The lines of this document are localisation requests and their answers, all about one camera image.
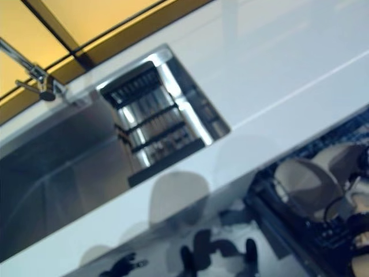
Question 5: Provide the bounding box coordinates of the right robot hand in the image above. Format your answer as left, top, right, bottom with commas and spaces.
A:
349, 145, 369, 187

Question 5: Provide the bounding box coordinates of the chrome kitchen faucet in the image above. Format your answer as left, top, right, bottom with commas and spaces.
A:
0, 39, 70, 102

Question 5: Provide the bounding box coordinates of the cream plate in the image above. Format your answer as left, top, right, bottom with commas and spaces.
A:
312, 143, 367, 181

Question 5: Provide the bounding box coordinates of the black wire dishwasher lower rack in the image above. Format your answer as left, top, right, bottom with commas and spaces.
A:
244, 114, 369, 260

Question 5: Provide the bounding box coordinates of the black sink drying rack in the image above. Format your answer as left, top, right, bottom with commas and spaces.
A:
99, 60, 206, 188

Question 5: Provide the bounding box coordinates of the beige bowl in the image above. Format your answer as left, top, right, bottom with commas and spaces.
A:
273, 158, 344, 223

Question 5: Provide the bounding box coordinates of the stainless steel sink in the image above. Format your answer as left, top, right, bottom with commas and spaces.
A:
0, 43, 232, 246

